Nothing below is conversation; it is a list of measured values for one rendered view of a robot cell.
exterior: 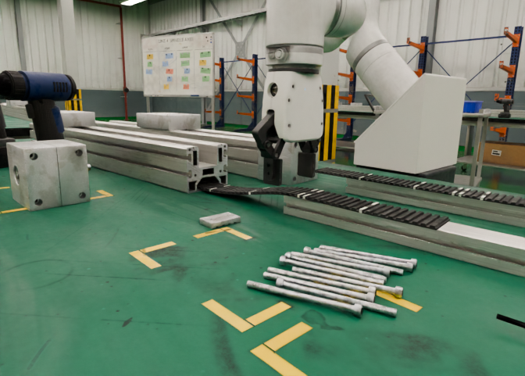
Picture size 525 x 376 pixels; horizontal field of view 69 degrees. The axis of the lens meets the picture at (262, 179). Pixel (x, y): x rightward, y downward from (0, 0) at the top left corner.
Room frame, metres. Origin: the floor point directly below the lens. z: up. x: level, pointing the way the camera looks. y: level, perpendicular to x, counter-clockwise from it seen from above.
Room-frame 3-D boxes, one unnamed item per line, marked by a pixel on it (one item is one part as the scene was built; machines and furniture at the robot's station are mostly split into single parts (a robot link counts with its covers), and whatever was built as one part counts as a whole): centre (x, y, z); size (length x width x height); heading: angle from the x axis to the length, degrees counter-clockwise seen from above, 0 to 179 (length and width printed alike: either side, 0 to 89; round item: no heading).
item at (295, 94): (0.59, -0.04, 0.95); 0.10 x 0.07 x 0.11; 139
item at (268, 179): (0.54, -0.01, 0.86); 0.03 x 0.03 x 0.07; 49
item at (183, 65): (6.66, 1.45, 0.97); 1.51 x 0.50 x 1.95; 63
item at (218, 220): (0.52, 0.06, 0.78); 0.05 x 0.03 x 0.01; 131
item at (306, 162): (0.63, -0.08, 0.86); 0.03 x 0.03 x 0.07; 49
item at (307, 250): (0.38, -0.10, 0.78); 0.11 x 0.01 x 0.01; 63
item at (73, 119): (1.15, 0.59, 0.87); 0.16 x 0.11 x 0.07; 49
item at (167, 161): (0.98, 0.40, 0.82); 0.80 x 0.10 x 0.09; 49
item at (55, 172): (0.63, 0.34, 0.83); 0.11 x 0.10 x 0.10; 136
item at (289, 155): (0.84, -0.06, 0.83); 0.12 x 0.09 x 0.10; 139
